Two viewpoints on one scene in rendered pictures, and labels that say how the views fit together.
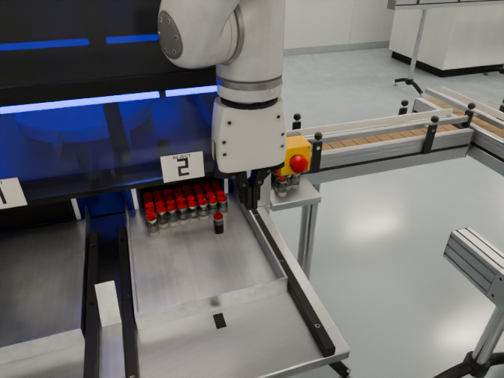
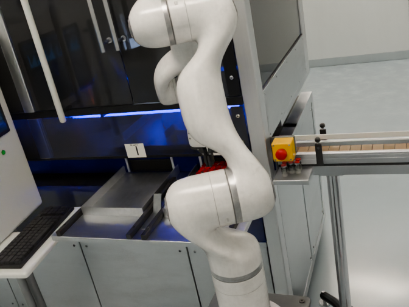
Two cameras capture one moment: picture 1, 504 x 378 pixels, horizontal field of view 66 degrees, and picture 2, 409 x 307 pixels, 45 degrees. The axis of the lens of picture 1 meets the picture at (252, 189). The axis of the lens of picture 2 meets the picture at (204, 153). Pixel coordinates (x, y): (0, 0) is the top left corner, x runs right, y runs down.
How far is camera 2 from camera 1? 1.18 m
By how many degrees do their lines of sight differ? 38
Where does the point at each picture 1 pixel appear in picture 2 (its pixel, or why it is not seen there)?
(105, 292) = (157, 198)
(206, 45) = (163, 99)
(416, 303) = not seen: outside the picture
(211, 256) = not seen: hidden behind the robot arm
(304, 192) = (300, 176)
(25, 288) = (137, 194)
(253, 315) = not seen: hidden behind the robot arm
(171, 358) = (168, 228)
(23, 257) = (143, 183)
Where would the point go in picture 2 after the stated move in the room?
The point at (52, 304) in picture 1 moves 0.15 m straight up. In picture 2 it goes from (142, 201) to (132, 165)
